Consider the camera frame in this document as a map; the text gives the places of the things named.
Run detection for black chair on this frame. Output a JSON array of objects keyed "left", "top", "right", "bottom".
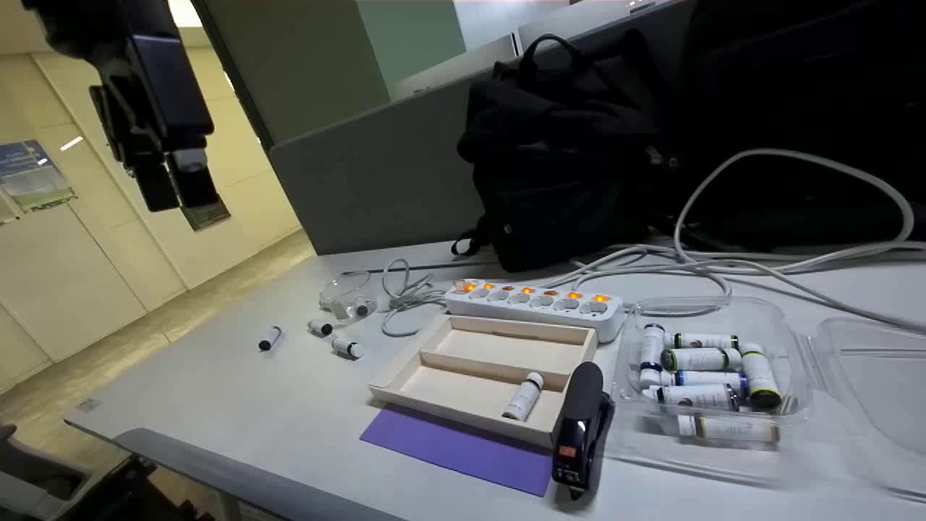
[{"left": 0, "top": 421, "right": 219, "bottom": 521}]

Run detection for small clear plastic container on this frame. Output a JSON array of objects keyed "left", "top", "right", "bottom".
[{"left": 316, "top": 271, "right": 384, "bottom": 320}]

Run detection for clear plastic lid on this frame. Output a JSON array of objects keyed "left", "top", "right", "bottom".
[{"left": 808, "top": 311, "right": 926, "bottom": 470}]

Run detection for thin white coiled cable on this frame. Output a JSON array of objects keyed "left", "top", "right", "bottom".
[{"left": 377, "top": 253, "right": 457, "bottom": 340}]

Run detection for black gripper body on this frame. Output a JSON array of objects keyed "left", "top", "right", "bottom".
[{"left": 89, "top": 32, "right": 216, "bottom": 161}]

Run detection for thick white power cable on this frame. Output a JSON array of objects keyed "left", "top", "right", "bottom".
[{"left": 671, "top": 145, "right": 917, "bottom": 291}]

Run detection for wooden two-compartment tray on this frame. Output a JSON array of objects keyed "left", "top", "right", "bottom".
[{"left": 368, "top": 311, "right": 601, "bottom": 449}]

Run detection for white power strip orange switches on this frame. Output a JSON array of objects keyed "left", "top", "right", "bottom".
[{"left": 444, "top": 275, "right": 629, "bottom": 343}]

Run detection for black stapler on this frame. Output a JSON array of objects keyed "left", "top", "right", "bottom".
[{"left": 546, "top": 358, "right": 620, "bottom": 504}]

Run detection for purple mat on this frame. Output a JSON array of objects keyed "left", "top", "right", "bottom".
[{"left": 360, "top": 404, "right": 555, "bottom": 501}]

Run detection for blue paper poster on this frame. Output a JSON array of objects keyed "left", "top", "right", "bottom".
[{"left": 0, "top": 138, "right": 78, "bottom": 220}]

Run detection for large clear plastic container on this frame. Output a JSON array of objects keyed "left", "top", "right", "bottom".
[{"left": 609, "top": 291, "right": 815, "bottom": 486}]

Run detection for long white cable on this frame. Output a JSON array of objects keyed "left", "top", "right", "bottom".
[{"left": 538, "top": 239, "right": 926, "bottom": 337}]

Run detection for grey desk partition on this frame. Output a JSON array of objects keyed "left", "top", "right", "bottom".
[{"left": 263, "top": 0, "right": 701, "bottom": 258}]

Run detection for black backpack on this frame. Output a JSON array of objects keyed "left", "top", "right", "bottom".
[{"left": 448, "top": 26, "right": 681, "bottom": 275}]

